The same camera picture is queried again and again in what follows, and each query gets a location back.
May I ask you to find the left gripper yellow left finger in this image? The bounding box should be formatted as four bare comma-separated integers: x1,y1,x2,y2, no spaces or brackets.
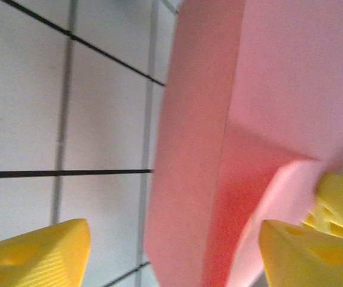
0,218,92,287

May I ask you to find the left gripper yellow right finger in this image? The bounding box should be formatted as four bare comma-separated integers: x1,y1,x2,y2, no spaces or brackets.
259,219,343,287

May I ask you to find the pink cloth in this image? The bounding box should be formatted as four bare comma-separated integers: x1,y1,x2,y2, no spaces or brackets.
143,0,343,287

